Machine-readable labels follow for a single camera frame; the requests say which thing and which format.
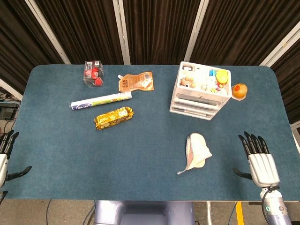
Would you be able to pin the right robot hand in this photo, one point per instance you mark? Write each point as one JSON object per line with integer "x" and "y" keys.
{"x": 262, "y": 164}

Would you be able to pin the dark brown curtain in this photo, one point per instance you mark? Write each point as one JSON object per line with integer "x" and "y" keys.
{"x": 159, "y": 28}

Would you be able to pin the orange jelly cup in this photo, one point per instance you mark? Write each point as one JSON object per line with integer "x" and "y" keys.
{"x": 239, "y": 91}

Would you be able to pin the cream mesh cloth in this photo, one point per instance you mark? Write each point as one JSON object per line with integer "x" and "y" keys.
{"x": 198, "y": 152}

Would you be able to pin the blue table mat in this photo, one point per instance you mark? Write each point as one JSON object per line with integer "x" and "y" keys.
{"x": 140, "y": 145}

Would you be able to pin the white plastic drawer organizer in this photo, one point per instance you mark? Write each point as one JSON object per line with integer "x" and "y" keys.
{"x": 199, "y": 93}

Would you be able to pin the clear box with red candies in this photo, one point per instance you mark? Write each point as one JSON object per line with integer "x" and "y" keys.
{"x": 94, "y": 73}

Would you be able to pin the gold biscuit packet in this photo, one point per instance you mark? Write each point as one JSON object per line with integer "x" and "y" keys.
{"x": 114, "y": 118}

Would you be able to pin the white plastic wrap roll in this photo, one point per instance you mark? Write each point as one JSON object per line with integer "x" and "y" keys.
{"x": 100, "y": 101}

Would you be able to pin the blue-grey robot torso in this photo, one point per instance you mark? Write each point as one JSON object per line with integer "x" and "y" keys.
{"x": 144, "y": 213}

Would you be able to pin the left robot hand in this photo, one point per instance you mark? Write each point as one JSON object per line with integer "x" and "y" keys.
{"x": 4, "y": 152}

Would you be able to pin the orange spout pouch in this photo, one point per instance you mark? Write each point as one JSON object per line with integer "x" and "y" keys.
{"x": 137, "y": 82}

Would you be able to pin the yellow round toy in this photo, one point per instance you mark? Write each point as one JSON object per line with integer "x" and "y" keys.
{"x": 222, "y": 76}

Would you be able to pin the brown nuts in organizer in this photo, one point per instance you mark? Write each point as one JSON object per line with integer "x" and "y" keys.
{"x": 187, "y": 82}

